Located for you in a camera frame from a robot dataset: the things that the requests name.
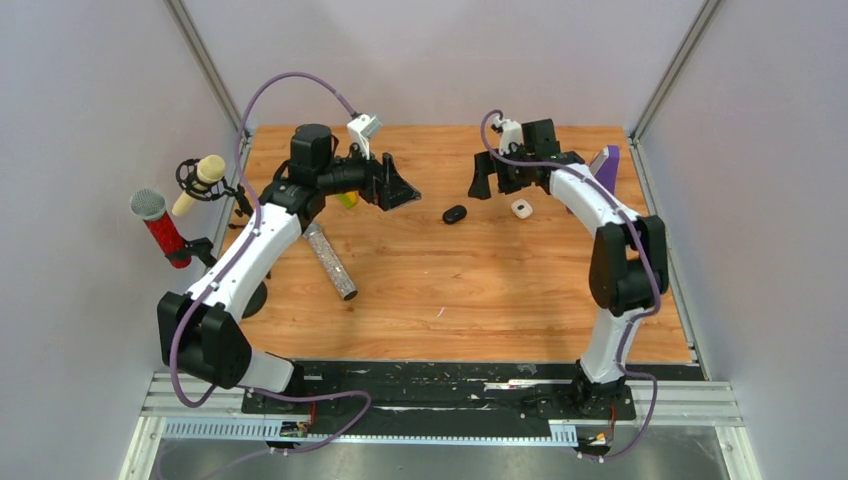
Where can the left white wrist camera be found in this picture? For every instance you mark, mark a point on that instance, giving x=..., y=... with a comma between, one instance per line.
x=361, y=129

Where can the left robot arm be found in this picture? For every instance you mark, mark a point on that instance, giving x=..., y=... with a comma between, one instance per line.
x=199, y=329

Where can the black round stand base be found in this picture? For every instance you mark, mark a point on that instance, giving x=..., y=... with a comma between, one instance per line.
x=256, y=301

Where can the silver glitter microphone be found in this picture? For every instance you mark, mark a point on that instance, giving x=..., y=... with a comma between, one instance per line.
x=330, y=262

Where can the black mounting rail base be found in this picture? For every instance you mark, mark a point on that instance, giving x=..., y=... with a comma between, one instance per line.
x=456, y=399

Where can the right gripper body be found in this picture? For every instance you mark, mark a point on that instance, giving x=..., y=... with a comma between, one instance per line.
x=512, y=178

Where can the purple stand with phone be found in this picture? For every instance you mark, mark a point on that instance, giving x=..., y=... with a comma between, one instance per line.
x=609, y=166

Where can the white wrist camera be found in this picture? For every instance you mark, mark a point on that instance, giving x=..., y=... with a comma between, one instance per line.
x=510, y=135
x=361, y=129

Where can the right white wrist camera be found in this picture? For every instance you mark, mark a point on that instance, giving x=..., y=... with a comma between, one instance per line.
x=510, y=135

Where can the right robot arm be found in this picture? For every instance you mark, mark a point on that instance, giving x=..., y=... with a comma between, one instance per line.
x=628, y=271

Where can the yellow green toy block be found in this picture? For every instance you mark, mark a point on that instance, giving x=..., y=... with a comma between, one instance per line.
x=348, y=200

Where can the red microphone grey head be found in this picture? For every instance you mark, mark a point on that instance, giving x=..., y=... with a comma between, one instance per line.
x=150, y=206

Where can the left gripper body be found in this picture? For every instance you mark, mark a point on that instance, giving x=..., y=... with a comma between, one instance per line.
x=371, y=185

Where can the beige microphone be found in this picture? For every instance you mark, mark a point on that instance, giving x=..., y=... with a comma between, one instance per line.
x=198, y=180

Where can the white earbud charging case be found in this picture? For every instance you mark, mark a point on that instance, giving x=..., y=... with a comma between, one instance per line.
x=521, y=209

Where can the black earbud charging case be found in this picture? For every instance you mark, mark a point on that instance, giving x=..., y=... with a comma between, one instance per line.
x=454, y=214

